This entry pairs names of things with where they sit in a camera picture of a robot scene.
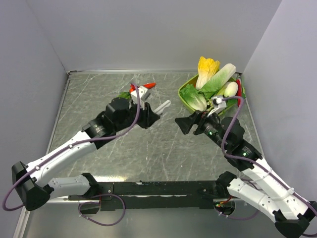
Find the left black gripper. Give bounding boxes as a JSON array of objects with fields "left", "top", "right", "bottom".
[{"left": 115, "top": 99, "right": 160, "bottom": 132}]

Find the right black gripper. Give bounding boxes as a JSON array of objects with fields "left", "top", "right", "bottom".
[{"left": 174, "top": 107, "right": 229, "bottom": 150}]

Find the white remote control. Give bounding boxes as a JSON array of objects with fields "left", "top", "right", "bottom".
[{"left": 153, "top": 100, "right": 171, "bottom": 116}]

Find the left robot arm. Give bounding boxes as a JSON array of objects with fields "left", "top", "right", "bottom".
[{"left": 11, "top": 97, "right": 171, "bottom": 211}]

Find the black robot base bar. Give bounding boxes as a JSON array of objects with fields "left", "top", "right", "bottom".
[{"left": 68, "top": 180, "right": 230, "bottom": 211}]

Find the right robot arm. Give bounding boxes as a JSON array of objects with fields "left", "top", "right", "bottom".
[{"left": 175, "top": 111, "right": 317, "bottom": 238}]

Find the green leafy cabbage toy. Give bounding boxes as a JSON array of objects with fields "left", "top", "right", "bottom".
[{"left": 180, "top": 84, "right": 207, "bottom": 112}]

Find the orange toy carrot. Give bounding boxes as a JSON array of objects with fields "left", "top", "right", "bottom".
[{"left": 118, "top": 83, "right": 156, "bottom": 100}]

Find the white radish toy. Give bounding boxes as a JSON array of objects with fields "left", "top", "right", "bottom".
[{"left": 224, "top": 82, "right": 239, "bottom": 98}]

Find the green romaine lettuce toy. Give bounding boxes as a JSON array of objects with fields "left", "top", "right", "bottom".
[{"left": 199, "top": 63, "right": 236, "bottom": 93}]

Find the yellow napa cabbage toy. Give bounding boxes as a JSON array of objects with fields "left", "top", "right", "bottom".
[{"left": 196, "top": 56, "right": 220, "bottom": 90}]

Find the red chili pepper toy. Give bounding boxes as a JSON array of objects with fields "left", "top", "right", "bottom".
[{"left": 235, "top": 79, "right": 242, "bottom": 107}]

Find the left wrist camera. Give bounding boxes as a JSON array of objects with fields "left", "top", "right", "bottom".
[{"left": 130, "top": 86, "right": 150, "bottom": 110}]

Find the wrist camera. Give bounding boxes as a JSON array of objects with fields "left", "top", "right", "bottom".
[
  {"left": 208, "top": 96, "right": 226, "bottom": 117},
  {"left": 130, "top": 86, "right": 150, "bottom": 110}
]

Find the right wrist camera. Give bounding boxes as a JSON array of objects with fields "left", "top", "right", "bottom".
[{"left": 208, "top": 96, "right": 226, "bottom": 117}]

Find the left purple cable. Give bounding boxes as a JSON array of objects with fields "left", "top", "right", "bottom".
[{"left": 2, "top": 83, "right": 142, "bottom": 227}]

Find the purple cable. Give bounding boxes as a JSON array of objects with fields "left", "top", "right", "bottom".
[
  {"left": 2, "top": 83, "right": 142, "bottom": 227},
  {"left": 214, "top": 96, "right": 317, "bottom": 236}
]

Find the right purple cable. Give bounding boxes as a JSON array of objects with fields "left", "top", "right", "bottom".
[{"left": 214, "top": 96, "right": 317, "bottom": 236}]

